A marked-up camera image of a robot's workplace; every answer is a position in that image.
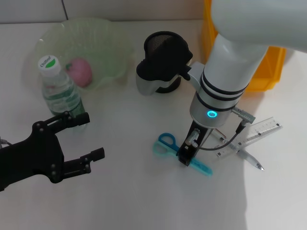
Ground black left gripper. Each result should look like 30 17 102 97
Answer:
0 111 106 192

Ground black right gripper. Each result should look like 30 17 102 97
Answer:
179 121 213 167

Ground blue and teal scissors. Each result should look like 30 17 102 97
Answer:
153 133 213 177

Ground clear green-label water bottle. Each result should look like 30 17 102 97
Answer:
37 55 86 131

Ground pink peach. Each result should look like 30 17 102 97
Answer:
64 58 93 87

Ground clear ballpoint pen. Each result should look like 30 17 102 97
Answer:
214 129 265 171

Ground transparent plastic ruler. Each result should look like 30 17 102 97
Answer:
214 116 283 159

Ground translucent green fruit plate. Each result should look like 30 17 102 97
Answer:
35 17 135 91

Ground black mesh pen holder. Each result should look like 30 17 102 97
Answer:
143 31 190 94

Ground yellow plastic bin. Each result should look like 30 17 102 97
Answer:
203 0 287 92

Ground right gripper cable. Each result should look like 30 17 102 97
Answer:
199 107 256 150

